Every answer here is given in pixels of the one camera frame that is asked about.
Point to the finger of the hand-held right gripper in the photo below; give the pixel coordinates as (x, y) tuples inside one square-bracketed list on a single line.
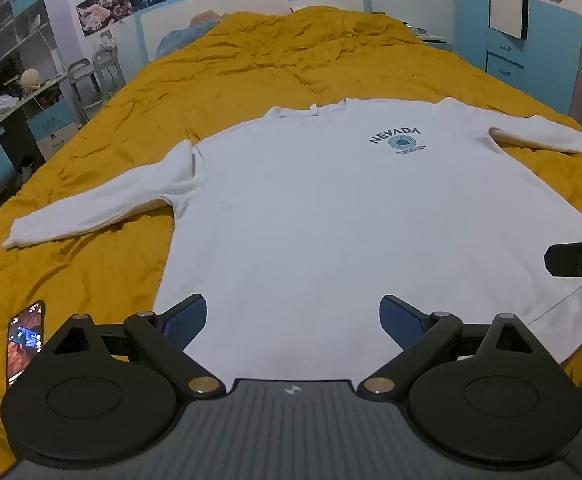
[(568, 259)]

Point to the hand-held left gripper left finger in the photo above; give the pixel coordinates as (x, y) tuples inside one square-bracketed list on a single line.
[(187, 320)]

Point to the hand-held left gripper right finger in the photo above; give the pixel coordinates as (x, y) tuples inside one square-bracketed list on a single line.
[(400, 320)]

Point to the white long-sleeve sweatshirt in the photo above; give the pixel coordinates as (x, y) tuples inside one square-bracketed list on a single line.
[(321, 240)]

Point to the black smartphone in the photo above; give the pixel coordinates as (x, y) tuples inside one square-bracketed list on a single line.
[(23, 342)]

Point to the blue and white wardrobe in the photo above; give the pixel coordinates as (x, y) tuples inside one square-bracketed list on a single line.
[(521, 25)]

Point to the grey metal stool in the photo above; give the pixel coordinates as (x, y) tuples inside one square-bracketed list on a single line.
[(93, 77)]

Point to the dark desk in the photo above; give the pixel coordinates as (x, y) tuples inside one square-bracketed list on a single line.
[(31, 110)]

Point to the yellow blanket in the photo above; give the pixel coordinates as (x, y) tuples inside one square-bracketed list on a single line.
[(281, 65)]

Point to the blue pillow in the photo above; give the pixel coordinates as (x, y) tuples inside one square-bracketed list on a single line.
[(183, 35)]

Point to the cream yarn ball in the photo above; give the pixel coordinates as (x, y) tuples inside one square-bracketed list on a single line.
[(31, 78)]

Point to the white and blue headboard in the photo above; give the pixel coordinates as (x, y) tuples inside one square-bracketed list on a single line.
[(251, 2)]

